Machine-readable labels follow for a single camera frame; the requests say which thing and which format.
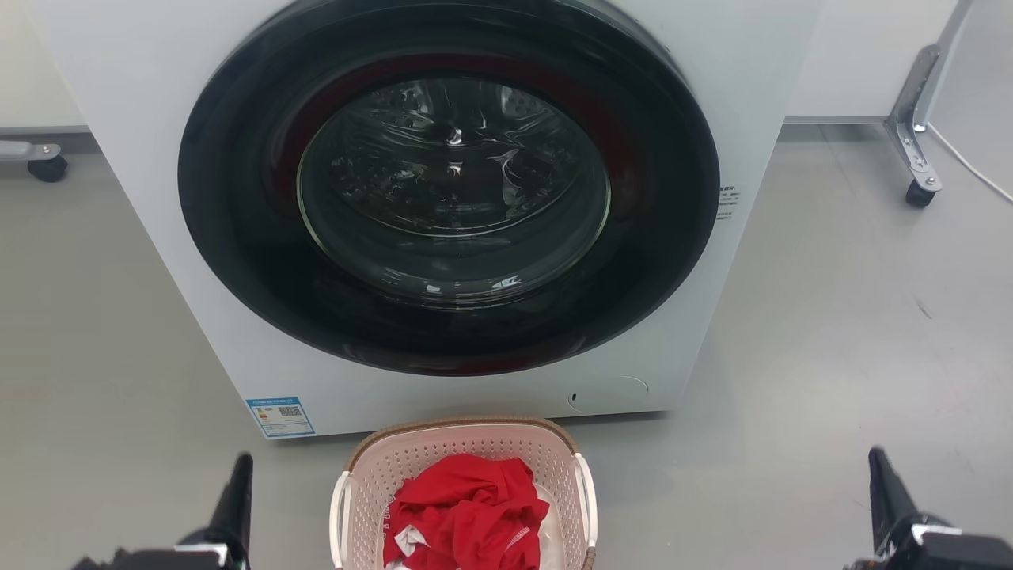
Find white partition panel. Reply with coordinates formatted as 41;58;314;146
924;0;1013;199

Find round black washer door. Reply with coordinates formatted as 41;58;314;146
177;0;721;378

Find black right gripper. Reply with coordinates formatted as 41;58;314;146
847;447;1013;570

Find white front-load washing machine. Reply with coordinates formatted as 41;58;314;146
24;0;824;441

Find thin white cable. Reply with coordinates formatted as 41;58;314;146
924;122;1013;204

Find blue energy label sticker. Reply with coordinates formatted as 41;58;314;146
245;397;316;439

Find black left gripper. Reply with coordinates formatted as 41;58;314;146
71;453;255;570

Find beige perforated plastic laundry basket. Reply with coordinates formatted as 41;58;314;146
329;417;598;570

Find tall grey metal bracket leg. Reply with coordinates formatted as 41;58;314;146
884;0;976;192

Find short grey metal leg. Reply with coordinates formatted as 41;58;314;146
0;141;63;164

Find red garment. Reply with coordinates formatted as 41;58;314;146
383;454;551;570

